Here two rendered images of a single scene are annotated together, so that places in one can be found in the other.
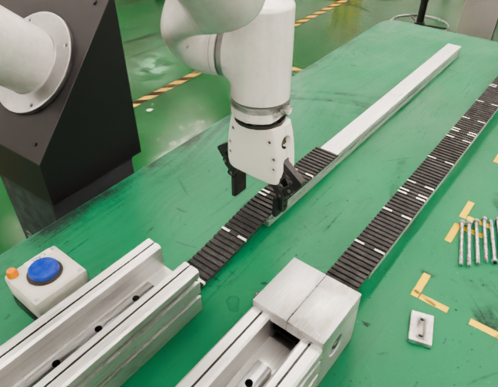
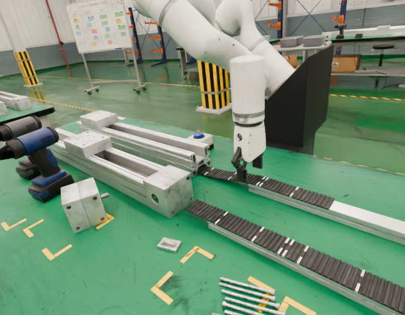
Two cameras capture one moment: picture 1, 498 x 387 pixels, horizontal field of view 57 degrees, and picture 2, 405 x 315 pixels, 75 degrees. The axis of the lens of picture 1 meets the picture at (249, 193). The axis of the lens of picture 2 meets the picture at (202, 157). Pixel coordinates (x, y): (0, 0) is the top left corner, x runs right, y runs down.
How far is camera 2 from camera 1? 0.87 m
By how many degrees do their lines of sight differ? 77
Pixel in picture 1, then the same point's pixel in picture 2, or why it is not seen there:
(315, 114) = not seen: outside the picture
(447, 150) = (388, 292)
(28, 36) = (275, 69)
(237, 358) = (149, 169)
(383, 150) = (380, 253)
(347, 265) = (207, 209)
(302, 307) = (161, 175)
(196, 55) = not seen: hidden behind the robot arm
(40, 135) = not seen: hidden behind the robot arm
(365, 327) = (175, 224)
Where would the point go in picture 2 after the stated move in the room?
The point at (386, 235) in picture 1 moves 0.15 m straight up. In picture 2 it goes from (232, 225) to (229, 169)
